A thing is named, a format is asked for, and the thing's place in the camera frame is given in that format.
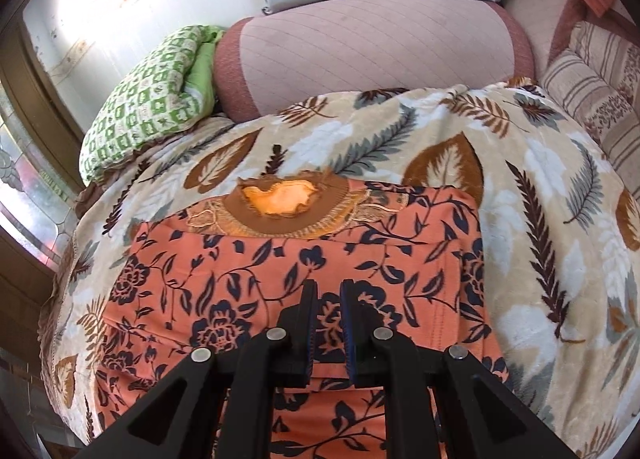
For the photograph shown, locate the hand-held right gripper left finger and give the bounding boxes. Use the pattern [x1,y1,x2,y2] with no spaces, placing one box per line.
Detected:
[95,280,319,459]

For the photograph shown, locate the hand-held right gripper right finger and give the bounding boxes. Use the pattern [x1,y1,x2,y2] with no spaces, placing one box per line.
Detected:
[341,279,576,459]

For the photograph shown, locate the orange floral garment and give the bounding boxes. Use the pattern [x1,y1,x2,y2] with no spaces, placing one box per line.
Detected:
[92,171,511,459]

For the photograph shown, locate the leaf print fleece blanket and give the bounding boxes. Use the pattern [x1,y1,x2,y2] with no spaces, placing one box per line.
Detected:
[37,81,640,455]

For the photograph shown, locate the pink quilted bolster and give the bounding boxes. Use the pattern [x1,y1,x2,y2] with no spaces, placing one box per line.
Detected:
[214,0,537,122]

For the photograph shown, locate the green white patterned pillow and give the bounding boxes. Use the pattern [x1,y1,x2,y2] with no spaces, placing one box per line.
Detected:
[79,25,228,186]

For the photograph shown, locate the patterned glass window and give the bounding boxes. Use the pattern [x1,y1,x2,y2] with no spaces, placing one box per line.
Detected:
[0,84,77,270]

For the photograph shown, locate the striped beige cushion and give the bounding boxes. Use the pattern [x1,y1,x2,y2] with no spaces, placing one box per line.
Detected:
[542,21,640,200]

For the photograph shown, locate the pink maroon-edged bedspread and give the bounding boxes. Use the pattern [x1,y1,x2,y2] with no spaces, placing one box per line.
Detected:
[500,0,640,72]

